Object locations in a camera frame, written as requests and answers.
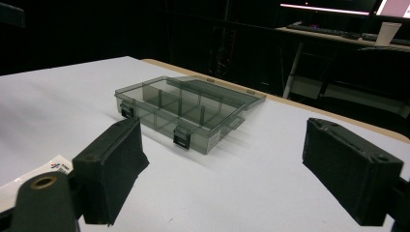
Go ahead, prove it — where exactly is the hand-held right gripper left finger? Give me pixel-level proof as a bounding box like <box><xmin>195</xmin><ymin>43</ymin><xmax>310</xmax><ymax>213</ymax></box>
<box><xmin>71</xmin><ymin>116</ymin><xmax>151</xmax><ymax>226</ymax></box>

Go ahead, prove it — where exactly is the white printed label sheet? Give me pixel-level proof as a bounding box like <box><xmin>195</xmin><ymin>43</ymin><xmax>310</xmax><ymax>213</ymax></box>
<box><xmin>0</xmin><ymin>154</ymin><xmax>73</xmax><ymax>214</ymax></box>

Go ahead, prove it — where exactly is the wooden desk with white legs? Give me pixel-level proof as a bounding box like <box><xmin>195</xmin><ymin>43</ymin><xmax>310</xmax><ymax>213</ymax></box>
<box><xmin>274</xmin><ymin>26</ymin><xmax>410</xmax><ymax>101</ymax></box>

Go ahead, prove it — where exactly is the computer monitor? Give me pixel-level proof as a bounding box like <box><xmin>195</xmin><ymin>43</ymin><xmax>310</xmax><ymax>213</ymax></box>
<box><xmin>279</xmin><ymin>0</ymin><xmax>378</xmax><ymax>16</ymax></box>

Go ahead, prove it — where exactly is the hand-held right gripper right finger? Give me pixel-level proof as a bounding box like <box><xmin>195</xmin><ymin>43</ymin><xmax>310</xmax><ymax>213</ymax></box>
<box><xmin>302</xmin><ymin>117</ymin><xmax>404</xmax><ymax>227</ymax></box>

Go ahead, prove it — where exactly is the transparent grey compartment storage box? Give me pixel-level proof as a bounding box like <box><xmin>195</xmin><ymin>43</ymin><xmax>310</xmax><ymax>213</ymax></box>
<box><xmin>113</xmin><ymin>75</ymin><xmax>268</xmax><ymax>156</ymax></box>

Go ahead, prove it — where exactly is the black computer keyboard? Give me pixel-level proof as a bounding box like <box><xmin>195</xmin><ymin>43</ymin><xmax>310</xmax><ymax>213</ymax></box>
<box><xmin>285</xmin><ymin>22</ymin><xmax>362</xmax><ymax>41</ymax></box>

